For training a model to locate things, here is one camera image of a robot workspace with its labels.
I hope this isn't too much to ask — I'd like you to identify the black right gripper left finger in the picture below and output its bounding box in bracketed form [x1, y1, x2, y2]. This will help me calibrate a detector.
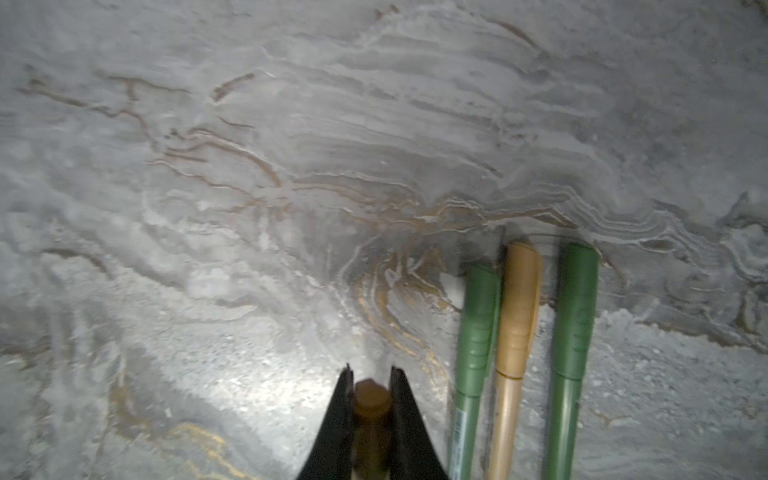
[296, 365, 355, 480]

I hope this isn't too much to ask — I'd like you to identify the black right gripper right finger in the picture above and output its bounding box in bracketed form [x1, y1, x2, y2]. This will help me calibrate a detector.
[389, 366, 449, 480]

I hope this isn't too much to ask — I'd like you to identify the orange pen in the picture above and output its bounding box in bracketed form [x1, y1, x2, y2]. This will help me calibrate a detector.
[486, 241, 542, 479]
[352, 379, 393, 479]

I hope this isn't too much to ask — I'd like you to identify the green pen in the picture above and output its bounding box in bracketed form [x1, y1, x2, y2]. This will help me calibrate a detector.
[542, 243, 599, 479]
[448, 262, 501, 479]

